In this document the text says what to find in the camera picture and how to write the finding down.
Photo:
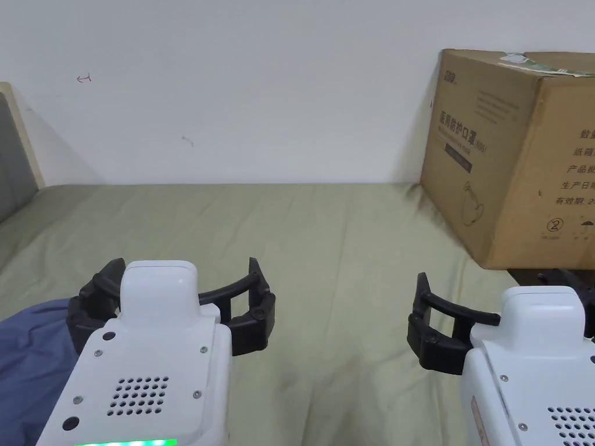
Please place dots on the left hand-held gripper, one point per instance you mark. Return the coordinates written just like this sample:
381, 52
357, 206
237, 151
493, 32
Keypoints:
153, 353

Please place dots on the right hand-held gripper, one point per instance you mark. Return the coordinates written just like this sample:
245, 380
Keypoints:
534, 371

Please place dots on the bed with pale green sheet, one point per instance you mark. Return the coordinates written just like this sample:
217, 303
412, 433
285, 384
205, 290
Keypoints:
334, 241

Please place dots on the blue garment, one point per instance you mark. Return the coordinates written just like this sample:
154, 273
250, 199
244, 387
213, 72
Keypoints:
32, 362

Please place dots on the brown cardboard carton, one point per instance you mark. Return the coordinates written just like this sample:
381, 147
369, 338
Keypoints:
511, 153

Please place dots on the grey padded headboard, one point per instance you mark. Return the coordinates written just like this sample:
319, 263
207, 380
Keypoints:
11, 158

